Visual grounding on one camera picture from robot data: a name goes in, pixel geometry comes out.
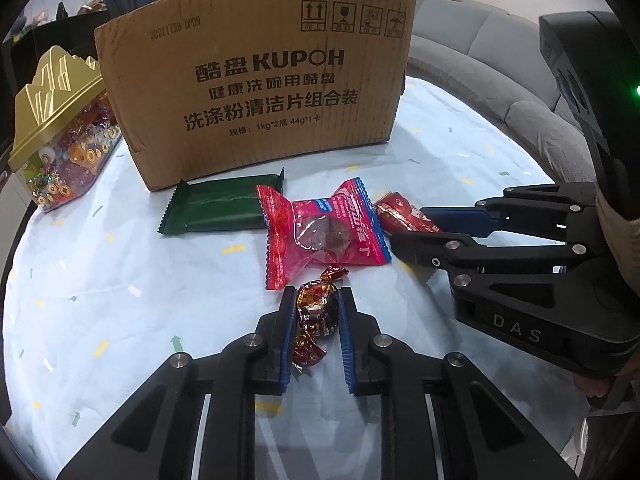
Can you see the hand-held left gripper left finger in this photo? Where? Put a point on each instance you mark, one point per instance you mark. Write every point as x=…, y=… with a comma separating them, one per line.
x=286, y=355

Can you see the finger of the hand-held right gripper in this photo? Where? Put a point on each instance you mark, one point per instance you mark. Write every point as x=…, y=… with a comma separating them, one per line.
x=460, y=217
x=430, y=252

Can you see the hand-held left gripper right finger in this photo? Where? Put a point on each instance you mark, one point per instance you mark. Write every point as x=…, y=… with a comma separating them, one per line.
x=346, y=345

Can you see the red brown twisted candy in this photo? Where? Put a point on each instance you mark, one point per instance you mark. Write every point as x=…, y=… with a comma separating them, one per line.
x=315, y=310

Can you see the small red snack packet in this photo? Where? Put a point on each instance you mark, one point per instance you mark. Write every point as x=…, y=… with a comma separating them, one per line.
x=400, y=212

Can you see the pink red snack packet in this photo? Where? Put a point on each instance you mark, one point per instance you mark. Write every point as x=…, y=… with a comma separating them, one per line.
x=325, y=230

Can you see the dark green snack packet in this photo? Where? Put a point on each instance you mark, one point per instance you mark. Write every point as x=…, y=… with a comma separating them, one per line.
x=220, y=207

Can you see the brown cardboard box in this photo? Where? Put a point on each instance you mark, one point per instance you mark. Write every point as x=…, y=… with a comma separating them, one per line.
x=250, y=85

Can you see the person's right forearm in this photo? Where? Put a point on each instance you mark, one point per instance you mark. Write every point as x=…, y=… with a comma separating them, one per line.
x=611, y=215

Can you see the person's right hand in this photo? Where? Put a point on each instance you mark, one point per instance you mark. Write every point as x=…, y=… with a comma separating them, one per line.
x=592, y=386

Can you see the light blue speckled cloth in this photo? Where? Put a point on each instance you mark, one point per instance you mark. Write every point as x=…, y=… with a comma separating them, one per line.
x=150, y=335

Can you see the grey sectional sofa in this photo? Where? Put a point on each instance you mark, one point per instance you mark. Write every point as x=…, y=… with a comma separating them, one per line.
x=500, y=60

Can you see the gold-lidded clear candy jar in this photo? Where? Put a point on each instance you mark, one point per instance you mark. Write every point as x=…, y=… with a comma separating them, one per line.
x=55, y=125

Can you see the black upright piano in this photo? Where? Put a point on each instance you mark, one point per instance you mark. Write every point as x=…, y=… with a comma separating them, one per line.
x=60, y=35

